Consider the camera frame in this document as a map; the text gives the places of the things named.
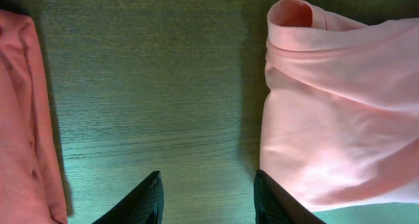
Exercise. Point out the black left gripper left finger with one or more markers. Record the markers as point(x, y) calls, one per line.
point(142, 205)

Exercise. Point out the salmon pink printed t-shirt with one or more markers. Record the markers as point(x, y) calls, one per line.
point(340, 124)

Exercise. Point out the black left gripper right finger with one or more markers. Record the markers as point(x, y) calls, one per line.
point(274, 205)

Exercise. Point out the folded red printed t-shirt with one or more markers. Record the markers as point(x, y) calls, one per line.
point(31, 184)

